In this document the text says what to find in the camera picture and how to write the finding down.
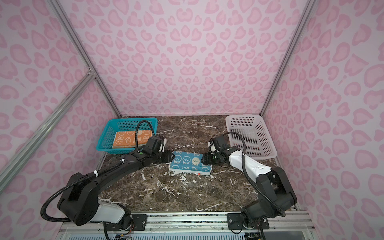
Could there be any blue patterned towel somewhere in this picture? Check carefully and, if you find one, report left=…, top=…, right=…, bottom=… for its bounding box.
left=169, top=151, right=212, bottom=176

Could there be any white plastic basket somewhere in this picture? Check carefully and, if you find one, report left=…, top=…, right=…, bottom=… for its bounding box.
left=226, top=115, right=277, bottom=161

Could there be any orange patterned towel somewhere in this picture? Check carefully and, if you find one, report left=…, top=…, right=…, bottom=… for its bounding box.
left=112, top=130, right=153, bottom=149

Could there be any teal plastic basket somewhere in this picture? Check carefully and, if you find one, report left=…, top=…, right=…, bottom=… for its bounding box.
left=96, top=118, right=158, bottom=155

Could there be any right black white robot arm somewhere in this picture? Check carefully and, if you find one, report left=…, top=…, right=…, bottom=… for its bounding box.
left=201, top=147, right=297, bottom=230

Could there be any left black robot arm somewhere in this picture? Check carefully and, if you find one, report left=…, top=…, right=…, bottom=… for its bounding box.
left=58, top=150, right=175, bottom=229

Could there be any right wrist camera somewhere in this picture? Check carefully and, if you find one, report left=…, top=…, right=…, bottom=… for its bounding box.
left=208, top=135, right=230, bottom=153

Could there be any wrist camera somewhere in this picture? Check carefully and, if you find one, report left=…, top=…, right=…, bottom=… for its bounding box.
left=145, top=136, right=167, bottom=154
left=208, top=135, right=230, bottom=153

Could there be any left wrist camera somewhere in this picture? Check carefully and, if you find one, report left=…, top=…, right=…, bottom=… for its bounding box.
left=145, top=136, right=167, bottom=154

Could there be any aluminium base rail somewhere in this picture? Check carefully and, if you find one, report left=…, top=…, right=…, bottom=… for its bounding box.
left=55, top=209, right=319, bottom=240

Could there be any aluminium frame post left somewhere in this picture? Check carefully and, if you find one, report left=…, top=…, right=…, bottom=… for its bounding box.
left=47, top=0, right=123, bottom=119

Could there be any aluminium frame post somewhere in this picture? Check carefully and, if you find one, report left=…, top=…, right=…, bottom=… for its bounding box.
left=260, top=0, right=319, bottom=118
left=47, top=0, right=123, bottom=119

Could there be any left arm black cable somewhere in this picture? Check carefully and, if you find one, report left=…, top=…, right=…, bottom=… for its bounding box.
left=40, top=119, right=157, bottom=223

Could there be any aluminium frame strut left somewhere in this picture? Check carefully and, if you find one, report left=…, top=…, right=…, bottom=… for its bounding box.
left=1, top=71, right=94, bottom=192

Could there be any aluminium frame post right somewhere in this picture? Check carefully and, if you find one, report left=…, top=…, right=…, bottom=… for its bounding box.
left=260, top=0, right=319, bottom=118

